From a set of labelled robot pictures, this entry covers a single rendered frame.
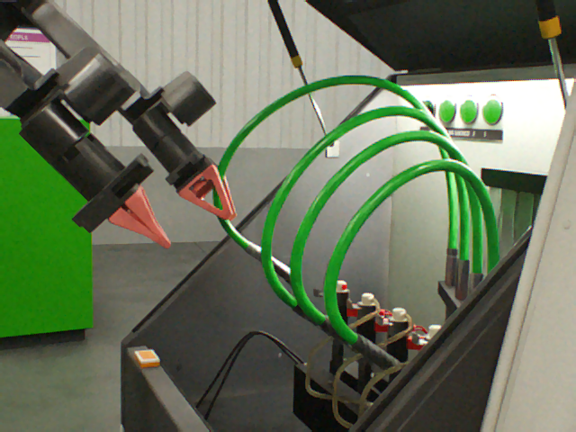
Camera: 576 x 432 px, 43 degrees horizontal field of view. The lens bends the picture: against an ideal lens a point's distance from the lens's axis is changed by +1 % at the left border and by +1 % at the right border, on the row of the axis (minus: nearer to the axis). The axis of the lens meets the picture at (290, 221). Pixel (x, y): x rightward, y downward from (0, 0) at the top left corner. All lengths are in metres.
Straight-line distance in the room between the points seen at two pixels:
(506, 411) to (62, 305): 3.77
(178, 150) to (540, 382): 0.61
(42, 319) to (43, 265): 0.31
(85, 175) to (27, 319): 3.59
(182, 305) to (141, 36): 6.34
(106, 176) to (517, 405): 0.49
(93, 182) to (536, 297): 0.48
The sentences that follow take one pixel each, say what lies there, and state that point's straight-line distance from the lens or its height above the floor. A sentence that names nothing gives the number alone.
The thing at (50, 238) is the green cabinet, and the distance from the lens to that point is 4.30.
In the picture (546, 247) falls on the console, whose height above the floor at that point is 1.24.
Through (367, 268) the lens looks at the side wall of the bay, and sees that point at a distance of 1.47.
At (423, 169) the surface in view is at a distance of 0.82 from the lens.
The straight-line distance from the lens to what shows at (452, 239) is 1.17.
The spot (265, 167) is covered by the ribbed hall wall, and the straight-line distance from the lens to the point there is 7.74.
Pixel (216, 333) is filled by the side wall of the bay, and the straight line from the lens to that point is 1.36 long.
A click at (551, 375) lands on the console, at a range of 0.74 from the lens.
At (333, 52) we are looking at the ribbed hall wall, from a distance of 8.04.
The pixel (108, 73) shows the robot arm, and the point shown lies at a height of 1.40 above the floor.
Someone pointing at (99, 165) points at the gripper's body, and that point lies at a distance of 0.82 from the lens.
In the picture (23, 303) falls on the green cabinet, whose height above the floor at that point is 0.26.
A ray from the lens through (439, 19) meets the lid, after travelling 1.22.
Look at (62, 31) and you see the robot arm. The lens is 1.35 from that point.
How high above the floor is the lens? 1.36
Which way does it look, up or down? 8 degrees down
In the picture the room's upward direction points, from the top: 2 degrees clockwise
